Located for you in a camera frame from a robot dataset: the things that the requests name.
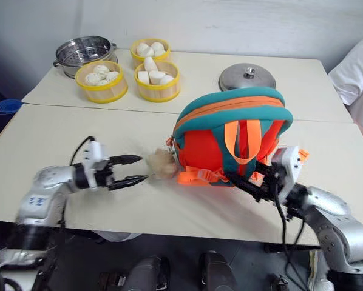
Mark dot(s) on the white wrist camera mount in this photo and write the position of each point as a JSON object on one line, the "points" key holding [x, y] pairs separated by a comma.
{"points": [[289, 169], [94, 153]]}

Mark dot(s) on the person in white shirt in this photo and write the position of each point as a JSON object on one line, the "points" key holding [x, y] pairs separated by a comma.
{"points": [[357, 72]]}

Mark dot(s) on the white steamed bun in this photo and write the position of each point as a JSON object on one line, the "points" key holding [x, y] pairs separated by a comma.
{"points": [[157, 46], [143, 49], [160, 53]]}

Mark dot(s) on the white steamed roll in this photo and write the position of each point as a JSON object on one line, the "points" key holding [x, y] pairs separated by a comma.
{"points": [[156, 76], [167, 79], [149, 64], [143, 77]]}

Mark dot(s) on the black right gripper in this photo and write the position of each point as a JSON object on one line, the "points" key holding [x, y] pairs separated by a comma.
{"points": [[272, 186]]}

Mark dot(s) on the stainless steel steamer pot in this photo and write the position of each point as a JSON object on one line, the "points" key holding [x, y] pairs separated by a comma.
{"points": [[84, 50]]}

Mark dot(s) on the bamboo steamer with white rolls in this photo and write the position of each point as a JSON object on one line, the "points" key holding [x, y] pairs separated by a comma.
{"points": [[157, 92]]}

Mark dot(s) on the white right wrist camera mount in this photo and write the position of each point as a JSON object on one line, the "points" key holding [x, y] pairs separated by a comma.
{"points": [[289, 169]]}

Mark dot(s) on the small yellow-rimmed bamboo steamer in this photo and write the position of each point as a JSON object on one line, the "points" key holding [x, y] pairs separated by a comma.
{"points": [[139, 62]]}

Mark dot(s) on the blue plastic bowl stack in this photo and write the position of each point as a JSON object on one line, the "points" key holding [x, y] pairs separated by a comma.
{"points": [[8, 106]]}

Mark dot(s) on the stainless steel pot lid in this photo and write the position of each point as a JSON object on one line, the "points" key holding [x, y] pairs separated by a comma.
{"points": [[246, 78]]}

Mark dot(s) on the speckled white bun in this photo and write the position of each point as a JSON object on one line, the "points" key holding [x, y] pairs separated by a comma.
{"points": [[101, 70], [112, 76], [92, 79]]}

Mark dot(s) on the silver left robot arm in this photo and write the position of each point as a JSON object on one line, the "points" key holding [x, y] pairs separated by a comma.
{"points": [[48, 188]]}

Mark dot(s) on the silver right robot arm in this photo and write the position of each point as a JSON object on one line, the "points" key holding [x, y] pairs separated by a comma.
{"points": [[336, 218]]}

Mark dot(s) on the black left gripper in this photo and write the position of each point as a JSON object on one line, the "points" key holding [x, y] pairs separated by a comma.
{"points": [[105, 174]]}

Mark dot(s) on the orange and teal backpack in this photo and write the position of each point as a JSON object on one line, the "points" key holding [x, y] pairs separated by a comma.
{"points": [[205, 145]]}

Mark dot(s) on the bamboo steamer with speckled buns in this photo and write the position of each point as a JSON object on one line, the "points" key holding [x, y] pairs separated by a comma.
{"points": [[104, 92]]}

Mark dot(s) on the dark rounded shape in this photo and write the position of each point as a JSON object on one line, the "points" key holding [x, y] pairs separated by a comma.
{"points": [[149, 272], [216, 271]]}

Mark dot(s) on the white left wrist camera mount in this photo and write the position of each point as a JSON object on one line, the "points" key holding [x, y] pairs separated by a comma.
{"points": [[94, 153]]}

